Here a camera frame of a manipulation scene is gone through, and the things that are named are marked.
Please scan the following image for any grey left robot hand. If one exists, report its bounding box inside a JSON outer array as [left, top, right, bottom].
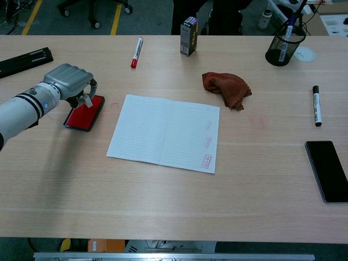
[[42, 63, 98, 109]]

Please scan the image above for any small grey and brown carton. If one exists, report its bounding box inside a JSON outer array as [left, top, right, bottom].
[[179, 16, 200, 57]]

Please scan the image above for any aluminium rail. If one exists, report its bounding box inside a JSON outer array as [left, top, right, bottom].
[[33, 252, 316, 261]]

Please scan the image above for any person in black clothes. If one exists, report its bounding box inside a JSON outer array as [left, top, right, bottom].
[[171, 0, 252, 36]]

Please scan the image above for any open white lined notebook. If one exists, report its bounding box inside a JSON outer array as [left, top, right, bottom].
[[105, 94, 221, 175]]

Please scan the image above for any black office chair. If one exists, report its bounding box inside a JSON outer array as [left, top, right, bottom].
[[57, 0, 134, 30]]

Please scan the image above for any black mesh pen holder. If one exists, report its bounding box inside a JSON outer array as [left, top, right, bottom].
[[265, 23, 307, 67]]

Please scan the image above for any black white marker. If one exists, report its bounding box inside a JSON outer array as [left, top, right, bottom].
[[312, 85, 324, 127]]

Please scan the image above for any black smartphone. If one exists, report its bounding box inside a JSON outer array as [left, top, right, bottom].
[[304, 140, 348, 204]]

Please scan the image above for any white round lid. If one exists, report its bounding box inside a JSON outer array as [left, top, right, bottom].
[[293, 46, 317, 63]]

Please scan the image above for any marker in pen holder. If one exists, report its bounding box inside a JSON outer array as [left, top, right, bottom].
[[279, 13, 297, 62]]

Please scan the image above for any red ink pad clear lid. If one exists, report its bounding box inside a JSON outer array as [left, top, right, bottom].
[[63, 95, 105, 133]]

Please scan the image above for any brown crumpled cloth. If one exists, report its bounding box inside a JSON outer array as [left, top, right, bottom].
[[201, 71, 253, 111]]

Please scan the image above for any red white marker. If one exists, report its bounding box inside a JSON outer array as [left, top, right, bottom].
[[129, 36, 144, 69]]

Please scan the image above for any orange box under table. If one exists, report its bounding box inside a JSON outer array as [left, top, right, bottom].
[[88, 239, 128, 253]]

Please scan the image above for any white bottle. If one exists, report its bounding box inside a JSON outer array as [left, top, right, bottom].
[[258, 9, 272, 30]]

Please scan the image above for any cardboard box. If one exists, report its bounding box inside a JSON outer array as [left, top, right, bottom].
[[301, 4, 348, 36]]

